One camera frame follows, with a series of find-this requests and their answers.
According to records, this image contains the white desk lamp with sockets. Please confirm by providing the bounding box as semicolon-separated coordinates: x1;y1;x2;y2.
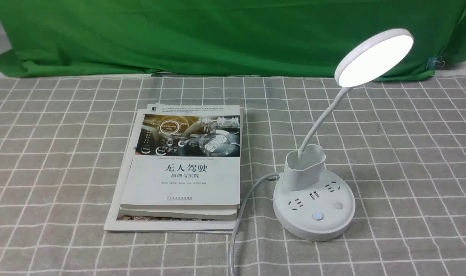
273;28;414;242

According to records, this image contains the top book white cover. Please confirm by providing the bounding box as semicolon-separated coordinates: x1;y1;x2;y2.
120;104;244;209

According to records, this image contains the middle book under top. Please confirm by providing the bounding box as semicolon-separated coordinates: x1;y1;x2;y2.
117;207;238;221

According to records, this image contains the bottom white thin book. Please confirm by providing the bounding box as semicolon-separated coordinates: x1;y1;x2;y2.
104;103;244;232

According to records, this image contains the grey checkered tablecloth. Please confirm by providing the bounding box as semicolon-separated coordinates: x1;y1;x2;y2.
0;76;466;276

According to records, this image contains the green backdrop cloth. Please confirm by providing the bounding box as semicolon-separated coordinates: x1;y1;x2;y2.
0;0;466;80

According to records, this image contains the blue binder clip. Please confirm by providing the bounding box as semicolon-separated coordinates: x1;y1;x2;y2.
426;56;446;71

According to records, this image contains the white lamp power cable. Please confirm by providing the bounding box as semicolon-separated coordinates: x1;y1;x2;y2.
228;172;282;276

